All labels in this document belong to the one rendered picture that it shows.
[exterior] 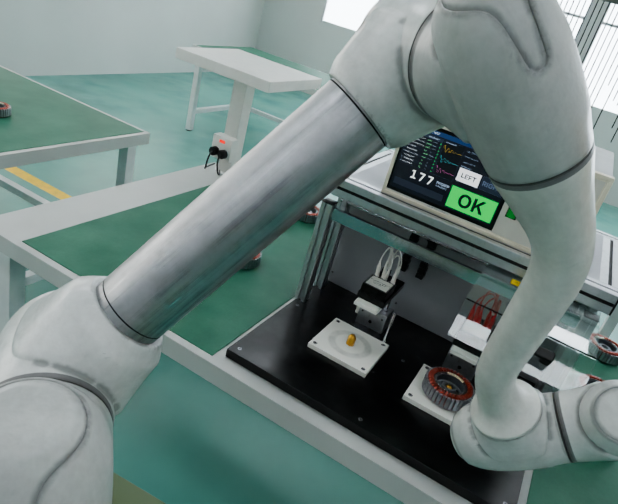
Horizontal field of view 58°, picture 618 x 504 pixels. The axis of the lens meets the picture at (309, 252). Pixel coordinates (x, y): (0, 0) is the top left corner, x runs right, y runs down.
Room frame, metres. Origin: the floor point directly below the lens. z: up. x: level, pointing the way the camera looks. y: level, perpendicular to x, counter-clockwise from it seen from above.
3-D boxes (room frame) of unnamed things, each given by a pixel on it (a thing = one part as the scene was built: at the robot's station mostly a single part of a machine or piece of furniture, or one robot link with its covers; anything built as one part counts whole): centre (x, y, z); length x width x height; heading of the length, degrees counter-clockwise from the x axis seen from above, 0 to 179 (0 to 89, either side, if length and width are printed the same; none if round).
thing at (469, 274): (1.15, -0.30, 1.03); 0.62 x 0.01 x 0.03; 68
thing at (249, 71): (1.93, 0.36, 0.98); 0.37 x 0.35 x 0.46; 68
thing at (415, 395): (1.01, -0.38, 0.78); 0.15 x 0.15 x 0.01; 68
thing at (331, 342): (1.10, -0.15, 0.78); 0.15 x 0.15 x 0.01; 68
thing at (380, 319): (1.23, -0.21, 0.80); 0.08 x 0.05 x 0.06; 68
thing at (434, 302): (1.29, -0.36, 0.92); 0.66 x 0.01 x 0.30; 68
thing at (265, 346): (1.07, -0.27, 0.76); 0.64 x 0.47 x 0.02; 68
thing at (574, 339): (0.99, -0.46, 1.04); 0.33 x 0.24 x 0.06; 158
